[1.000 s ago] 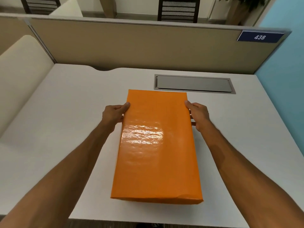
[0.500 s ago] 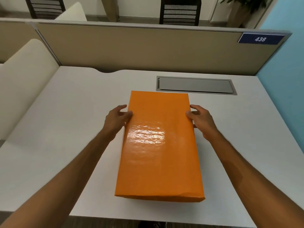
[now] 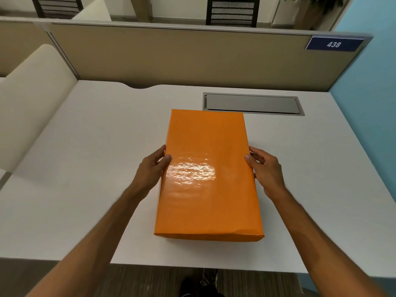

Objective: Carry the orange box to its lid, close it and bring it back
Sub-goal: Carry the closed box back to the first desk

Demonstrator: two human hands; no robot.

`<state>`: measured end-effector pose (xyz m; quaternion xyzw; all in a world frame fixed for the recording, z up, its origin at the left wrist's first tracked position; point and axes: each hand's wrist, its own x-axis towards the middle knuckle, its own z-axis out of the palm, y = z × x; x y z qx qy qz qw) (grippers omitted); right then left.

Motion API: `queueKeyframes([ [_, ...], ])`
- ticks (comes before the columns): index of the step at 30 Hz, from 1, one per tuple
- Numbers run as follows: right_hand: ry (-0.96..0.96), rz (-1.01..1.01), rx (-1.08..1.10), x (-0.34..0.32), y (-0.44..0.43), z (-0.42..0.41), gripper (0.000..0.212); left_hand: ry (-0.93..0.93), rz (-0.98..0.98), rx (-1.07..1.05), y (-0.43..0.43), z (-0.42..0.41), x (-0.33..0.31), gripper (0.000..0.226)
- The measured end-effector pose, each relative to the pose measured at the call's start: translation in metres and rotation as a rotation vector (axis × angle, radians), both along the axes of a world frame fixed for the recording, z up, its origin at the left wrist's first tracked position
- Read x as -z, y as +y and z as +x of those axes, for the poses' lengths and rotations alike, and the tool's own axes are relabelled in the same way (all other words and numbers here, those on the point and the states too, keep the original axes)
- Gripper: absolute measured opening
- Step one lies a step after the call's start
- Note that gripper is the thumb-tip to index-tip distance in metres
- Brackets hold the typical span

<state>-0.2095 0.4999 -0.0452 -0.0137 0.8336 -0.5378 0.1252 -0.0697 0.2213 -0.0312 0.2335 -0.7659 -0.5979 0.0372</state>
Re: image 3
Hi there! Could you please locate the person's right hand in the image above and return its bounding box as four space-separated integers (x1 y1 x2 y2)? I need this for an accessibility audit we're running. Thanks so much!
244 146 287 200

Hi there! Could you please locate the person's left hand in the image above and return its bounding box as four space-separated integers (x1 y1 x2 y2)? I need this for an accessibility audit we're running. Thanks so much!
131 145 172 196

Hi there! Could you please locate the orange paper ream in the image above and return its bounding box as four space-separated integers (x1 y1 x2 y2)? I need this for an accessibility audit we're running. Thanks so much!
154 109 265 242

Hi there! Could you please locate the person's right forearm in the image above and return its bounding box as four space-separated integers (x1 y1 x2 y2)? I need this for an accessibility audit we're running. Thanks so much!
272 188 389 297

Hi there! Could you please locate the person's left forearm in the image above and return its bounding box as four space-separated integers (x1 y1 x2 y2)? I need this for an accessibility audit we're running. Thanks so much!
26 185 155 297

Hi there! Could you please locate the beige desk partition panel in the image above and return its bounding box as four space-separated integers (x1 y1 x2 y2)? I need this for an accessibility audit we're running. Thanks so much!
0 16 374 92

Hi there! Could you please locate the person's shoe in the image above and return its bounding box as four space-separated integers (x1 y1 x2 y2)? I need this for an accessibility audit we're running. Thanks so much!
179 268 225 297

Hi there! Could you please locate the blue number plate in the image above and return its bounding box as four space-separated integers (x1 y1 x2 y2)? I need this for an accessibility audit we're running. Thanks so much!
306 37 365 52

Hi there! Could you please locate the cream side divider panel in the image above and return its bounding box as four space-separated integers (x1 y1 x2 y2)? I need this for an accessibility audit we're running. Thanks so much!
0 44 78 173

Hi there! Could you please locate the black mesh chair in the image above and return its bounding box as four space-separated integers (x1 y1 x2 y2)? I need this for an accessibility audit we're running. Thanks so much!
206 0 260 27

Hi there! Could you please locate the black slatted chair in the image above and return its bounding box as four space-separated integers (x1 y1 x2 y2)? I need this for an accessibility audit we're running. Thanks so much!
30 0 84 19

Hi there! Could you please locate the grey desk cable hatch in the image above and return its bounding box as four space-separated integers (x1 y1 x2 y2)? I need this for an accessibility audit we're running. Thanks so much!
203 92 305 116

